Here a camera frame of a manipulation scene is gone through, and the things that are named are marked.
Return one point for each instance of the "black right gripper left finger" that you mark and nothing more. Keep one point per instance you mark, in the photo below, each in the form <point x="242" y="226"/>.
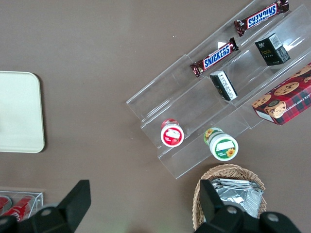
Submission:
<point x="73" y="206"/>

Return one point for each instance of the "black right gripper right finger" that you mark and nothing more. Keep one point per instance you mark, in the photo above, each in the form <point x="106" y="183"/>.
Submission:
<point x="211" y="206"/>

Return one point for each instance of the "light wicker basket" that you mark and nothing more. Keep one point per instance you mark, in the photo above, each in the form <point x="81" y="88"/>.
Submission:
<point x="233" y="172"/>

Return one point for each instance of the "beige plastic tray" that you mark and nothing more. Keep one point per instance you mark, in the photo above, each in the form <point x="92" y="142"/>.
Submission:
<point x="19" y="111"/>

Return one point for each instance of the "silver foil packets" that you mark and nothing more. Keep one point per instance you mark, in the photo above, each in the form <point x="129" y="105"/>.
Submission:
<point x="243" y="196"/>

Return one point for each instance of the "clear acrylic bottle rack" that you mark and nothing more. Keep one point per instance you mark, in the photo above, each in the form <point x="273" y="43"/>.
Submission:
<point x="39" y="200"/>

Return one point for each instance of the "red cola bottle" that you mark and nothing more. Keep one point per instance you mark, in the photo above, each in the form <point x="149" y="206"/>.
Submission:
<point x="20" y="207"/>

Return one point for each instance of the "green lid yogurt cup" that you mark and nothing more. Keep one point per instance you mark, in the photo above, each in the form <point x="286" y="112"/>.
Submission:
<point x="223" y="146"/>

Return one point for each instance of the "red lid yogurt cup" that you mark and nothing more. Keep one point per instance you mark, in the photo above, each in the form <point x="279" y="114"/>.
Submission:
<point x="172" y="136"/>

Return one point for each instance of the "clear acrylic stepped shelf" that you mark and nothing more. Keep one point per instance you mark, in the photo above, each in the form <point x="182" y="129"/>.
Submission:
<point x="194" y="102"/>

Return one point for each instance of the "small black box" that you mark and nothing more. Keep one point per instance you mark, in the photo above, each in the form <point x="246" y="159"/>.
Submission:
<point x="271" y="52"/>
<point x="224" y="86"/>

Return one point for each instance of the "red plaid cookie box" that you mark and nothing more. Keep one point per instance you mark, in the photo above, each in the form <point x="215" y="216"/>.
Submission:
<point x="286" y="99"/>

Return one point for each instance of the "snickers chocolate bar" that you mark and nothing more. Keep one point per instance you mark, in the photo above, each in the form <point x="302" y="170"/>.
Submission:
<point x="215" y="57"/>
<point x="261" y="15"/>

